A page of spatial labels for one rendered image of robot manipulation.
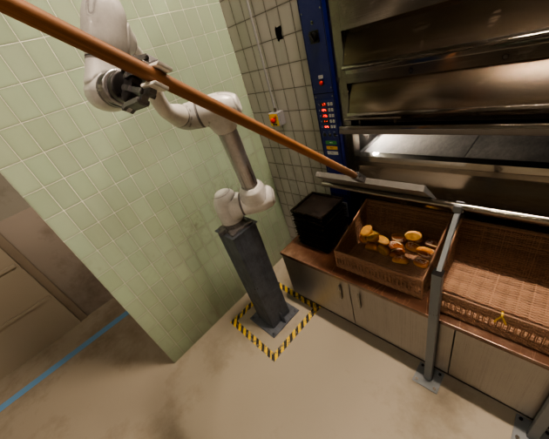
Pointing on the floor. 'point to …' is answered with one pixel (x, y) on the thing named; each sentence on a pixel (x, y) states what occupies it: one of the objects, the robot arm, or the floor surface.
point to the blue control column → (308, 9)
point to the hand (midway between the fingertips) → (156, 77)
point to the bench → (475, 347)
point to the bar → (533, 429)
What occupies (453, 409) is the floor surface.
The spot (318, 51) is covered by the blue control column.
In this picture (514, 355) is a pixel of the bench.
